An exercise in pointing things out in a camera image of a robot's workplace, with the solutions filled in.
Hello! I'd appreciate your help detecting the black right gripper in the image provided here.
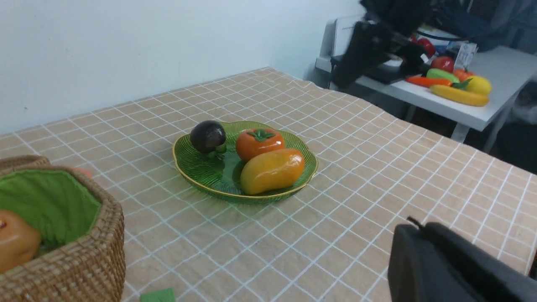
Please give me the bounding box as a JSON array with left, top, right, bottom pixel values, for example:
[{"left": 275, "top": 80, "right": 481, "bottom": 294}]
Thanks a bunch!
[{"left": 331, "top": 0, "right": 435, "bottom": 89}]

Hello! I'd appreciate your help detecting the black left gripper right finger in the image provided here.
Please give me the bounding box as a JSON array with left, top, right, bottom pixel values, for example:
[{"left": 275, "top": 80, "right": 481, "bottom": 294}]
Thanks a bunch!
[{"left": 424, "top": 222, "right": 536, "bottom": 302}]

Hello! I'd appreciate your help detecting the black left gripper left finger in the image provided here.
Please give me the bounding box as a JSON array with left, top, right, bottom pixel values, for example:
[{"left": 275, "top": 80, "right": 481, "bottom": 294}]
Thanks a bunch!
[{"left": 388, "top": 216, "right": 478, "bottom": 302}]

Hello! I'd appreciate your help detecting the orange persimmon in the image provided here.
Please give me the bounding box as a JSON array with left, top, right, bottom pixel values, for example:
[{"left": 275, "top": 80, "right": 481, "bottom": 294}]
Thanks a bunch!
[{"left": 235, "top": 128, "right": 286, "bottom": 163}]

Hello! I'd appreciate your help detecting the yellow orange mango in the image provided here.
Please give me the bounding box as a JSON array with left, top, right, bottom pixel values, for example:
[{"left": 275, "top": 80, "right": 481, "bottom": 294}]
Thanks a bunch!
[{"left": 240, "top": 148, "right": 305, "bottom": 195}]

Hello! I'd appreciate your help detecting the dark purple mangosteen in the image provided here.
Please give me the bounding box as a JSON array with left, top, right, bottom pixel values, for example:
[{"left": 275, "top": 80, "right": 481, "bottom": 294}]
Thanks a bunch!
[{"left": 190, "top": 120, "right": 227, "bottom": 155}]

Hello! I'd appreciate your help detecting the orange brown potato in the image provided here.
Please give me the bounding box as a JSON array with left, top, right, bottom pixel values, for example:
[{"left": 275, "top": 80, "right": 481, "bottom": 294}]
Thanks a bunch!
[{"left": 0, "top": 209, "right": 42, "bottom": 274}]

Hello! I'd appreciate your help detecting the orange toy carrot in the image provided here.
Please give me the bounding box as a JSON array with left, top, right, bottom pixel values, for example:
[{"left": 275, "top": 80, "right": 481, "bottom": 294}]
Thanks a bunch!
[{"left": 405, "top": 76, "right": 453, "bottom": 88}]

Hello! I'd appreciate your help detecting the green toy cucumber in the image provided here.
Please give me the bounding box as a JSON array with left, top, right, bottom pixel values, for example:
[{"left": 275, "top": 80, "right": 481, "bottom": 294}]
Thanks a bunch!
[{"left": 426, "top": 68, "right": 460, "bottom": 83}]

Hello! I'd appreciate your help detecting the red toy apple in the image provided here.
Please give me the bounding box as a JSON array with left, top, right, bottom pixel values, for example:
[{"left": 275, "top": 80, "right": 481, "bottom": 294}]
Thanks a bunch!
[{"left": 431, "top": 56, "right": 454, "bottom": 73}]

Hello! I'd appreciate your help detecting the yellow toy banana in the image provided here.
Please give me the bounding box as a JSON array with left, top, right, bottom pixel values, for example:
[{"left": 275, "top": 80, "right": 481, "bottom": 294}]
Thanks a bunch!
[{"left": 429, "top": 85, "right": 489, "bottom": 107}]

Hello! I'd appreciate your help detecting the yellow toy lemon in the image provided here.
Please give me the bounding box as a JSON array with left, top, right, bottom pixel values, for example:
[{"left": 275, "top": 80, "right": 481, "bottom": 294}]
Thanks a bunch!
[{"left": 465, "top": 75, "right": 493, "bottom": 96}]

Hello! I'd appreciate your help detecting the white side table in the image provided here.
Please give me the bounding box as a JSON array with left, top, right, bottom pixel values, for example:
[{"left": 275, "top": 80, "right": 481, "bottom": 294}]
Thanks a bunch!
[{"left": 357, "top": 47, "right": 537, "bottom": 153}]

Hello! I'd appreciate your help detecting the green glass leaf plate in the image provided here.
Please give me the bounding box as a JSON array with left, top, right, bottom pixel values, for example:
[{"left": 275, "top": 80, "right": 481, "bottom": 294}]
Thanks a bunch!
[{"left": 172, "top": 121, "right": 318, "bottom": 205}]

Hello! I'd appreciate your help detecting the green foam cube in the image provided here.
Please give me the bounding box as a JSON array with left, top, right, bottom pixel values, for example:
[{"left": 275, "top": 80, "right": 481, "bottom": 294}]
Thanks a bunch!
[{"left": 139, "top": 287, "right": 176, "bottom": 302}]

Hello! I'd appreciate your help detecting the woven wicker basket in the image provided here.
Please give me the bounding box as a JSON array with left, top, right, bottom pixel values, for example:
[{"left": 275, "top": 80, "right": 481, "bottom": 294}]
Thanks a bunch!
[{"left": 1, "top": 166, "right": 126, "bottom": 302}]

